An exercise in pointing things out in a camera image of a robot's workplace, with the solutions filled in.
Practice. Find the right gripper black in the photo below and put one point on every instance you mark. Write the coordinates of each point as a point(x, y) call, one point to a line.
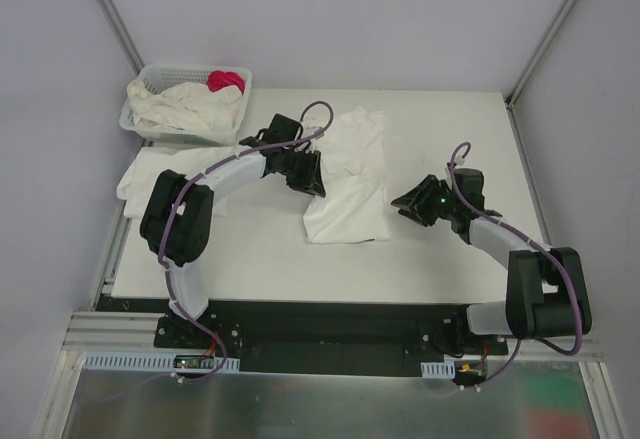
point(426, 204)

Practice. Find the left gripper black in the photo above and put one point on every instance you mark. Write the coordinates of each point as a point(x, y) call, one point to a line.
point(302, 170)

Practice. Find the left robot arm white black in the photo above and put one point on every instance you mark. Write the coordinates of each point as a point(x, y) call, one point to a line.
point(177, 220)

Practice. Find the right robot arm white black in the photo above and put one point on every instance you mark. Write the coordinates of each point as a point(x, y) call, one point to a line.
point(546, 293)

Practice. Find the folded white t shirt stack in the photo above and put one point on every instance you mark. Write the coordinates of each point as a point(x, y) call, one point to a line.
point(138, 181)

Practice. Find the red garment in basket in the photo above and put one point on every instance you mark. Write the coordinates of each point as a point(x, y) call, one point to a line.
point(218, 80)

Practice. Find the cream clothes in basket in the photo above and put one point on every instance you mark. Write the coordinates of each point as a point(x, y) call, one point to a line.
point(186, 106)

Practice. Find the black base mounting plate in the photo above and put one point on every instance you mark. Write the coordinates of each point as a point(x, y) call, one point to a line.
point(379, 340)

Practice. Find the right white cable duct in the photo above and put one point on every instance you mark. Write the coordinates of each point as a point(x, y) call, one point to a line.
point(444, 370)

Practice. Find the white cable duct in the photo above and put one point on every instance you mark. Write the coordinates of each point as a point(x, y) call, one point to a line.
point(444, 370)
point(158, 362)

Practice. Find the right aluminium frame post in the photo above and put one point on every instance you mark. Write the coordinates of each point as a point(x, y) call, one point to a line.
point(543, 46)

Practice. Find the aluminium frame post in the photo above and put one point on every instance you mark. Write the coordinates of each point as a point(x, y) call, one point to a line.
point(543, 46)
point(121, 34)

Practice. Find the left white cable duct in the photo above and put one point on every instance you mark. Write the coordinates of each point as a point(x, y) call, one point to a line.
point(158, 362)

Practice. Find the aluminium rail front left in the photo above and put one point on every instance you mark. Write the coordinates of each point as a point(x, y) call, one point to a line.
point(111, 330)

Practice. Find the left aluminium frame post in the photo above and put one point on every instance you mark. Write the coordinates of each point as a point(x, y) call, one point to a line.
point(121, 34)

